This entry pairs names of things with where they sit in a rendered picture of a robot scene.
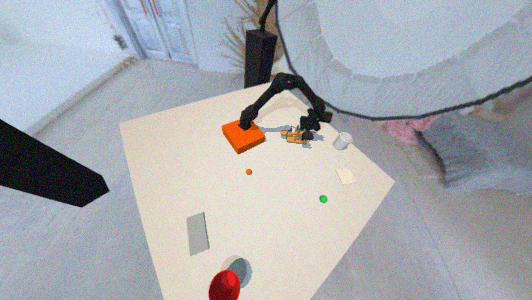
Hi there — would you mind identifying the red plastic cup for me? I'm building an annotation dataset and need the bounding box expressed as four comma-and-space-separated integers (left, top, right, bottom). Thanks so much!
209, 270, 240, 300

